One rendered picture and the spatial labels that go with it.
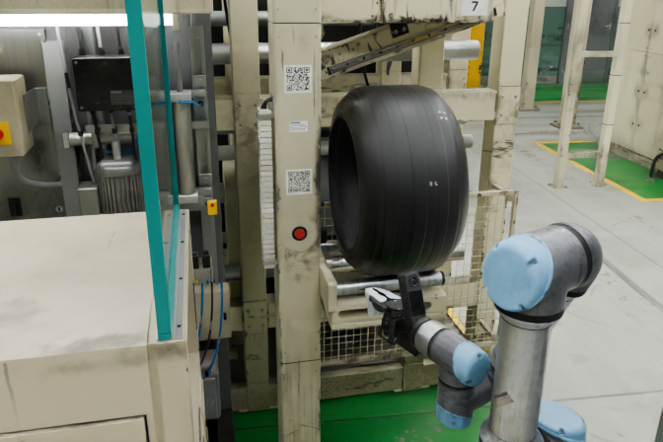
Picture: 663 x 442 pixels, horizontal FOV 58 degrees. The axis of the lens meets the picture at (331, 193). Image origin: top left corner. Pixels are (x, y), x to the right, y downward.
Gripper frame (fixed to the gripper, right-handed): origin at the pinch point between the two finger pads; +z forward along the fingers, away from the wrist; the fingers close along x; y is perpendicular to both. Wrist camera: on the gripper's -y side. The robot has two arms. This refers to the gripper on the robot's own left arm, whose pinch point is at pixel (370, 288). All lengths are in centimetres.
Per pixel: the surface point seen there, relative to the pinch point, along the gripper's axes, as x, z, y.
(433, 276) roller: 39.6, 17.4, 9.4
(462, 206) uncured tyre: 33.0, 5.4, -16.9
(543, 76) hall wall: 903, 631, -31
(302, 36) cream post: -3, 38, -56
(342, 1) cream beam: 21, 56, -68
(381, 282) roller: 24.4, 23.4, 11.7
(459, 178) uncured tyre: 31.1, 6.5, -24.6
